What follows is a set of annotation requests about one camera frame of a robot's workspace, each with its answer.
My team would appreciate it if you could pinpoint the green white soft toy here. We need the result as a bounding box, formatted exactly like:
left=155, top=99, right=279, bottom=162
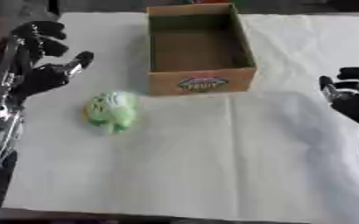
left=81, top=90, right=140, bottom=135

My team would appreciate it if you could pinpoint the tan cardboard box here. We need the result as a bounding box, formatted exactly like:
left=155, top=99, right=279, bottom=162
left=145, top=3, right=258, bottom=97

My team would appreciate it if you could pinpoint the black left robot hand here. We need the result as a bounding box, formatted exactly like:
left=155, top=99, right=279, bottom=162
left=0, top=20, right=95, bottom=102

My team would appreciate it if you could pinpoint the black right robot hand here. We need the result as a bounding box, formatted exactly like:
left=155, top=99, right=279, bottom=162
left=317, top=66, right=359, bottom=133

